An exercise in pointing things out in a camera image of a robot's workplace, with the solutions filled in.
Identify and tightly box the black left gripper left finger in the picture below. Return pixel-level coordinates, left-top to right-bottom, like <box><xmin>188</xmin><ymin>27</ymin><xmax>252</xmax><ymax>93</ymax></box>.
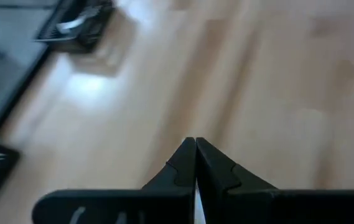
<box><xmin>32</xmin><ymin>136</ymin><xmax>197</xmax><ymax>224</ymax></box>

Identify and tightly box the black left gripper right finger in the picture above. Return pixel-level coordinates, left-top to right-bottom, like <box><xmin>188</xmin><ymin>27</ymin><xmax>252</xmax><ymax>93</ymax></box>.
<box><xmin>195</xmin><ymin>137</ymin><xmax>354</xmax><ymax>224</ymax></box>

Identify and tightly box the square white printed packet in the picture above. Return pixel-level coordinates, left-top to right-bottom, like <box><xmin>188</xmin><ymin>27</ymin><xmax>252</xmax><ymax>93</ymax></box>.
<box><xmin>194</xmin><ymin>182</ymin><xmax>207</xmax><ymax>224</ymax></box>

